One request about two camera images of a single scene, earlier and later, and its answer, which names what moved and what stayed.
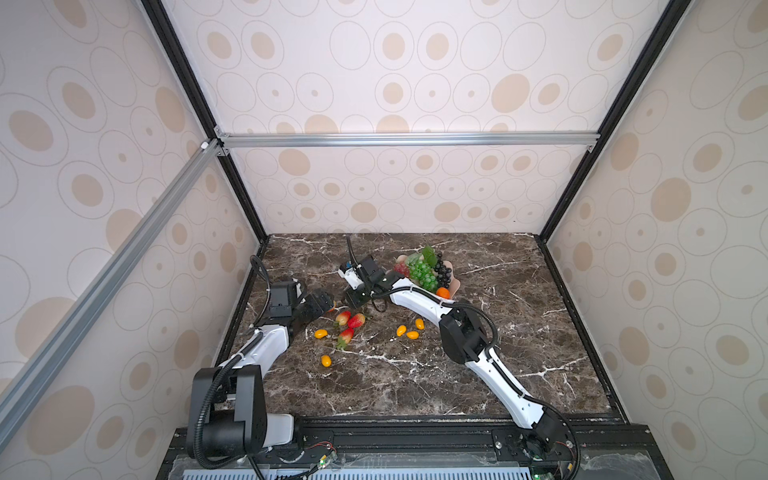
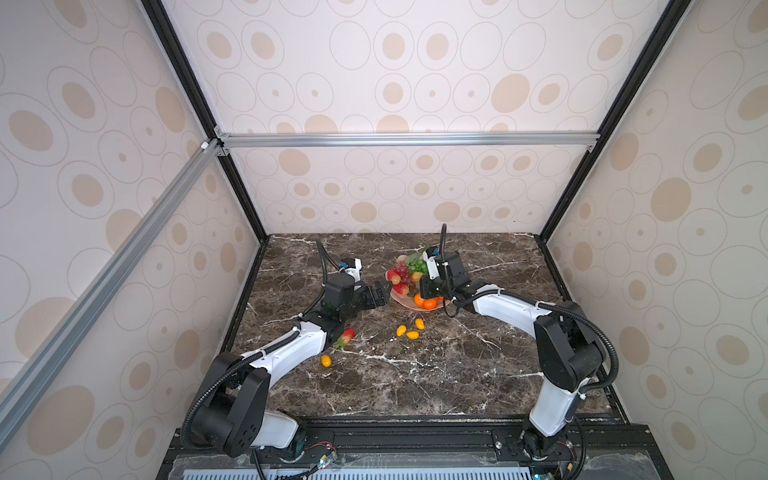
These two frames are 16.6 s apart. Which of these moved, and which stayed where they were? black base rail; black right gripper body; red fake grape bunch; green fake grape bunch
Moved: black right gripper body
Stayed: black base rail; red fake grape bunch; green fake grape bunch
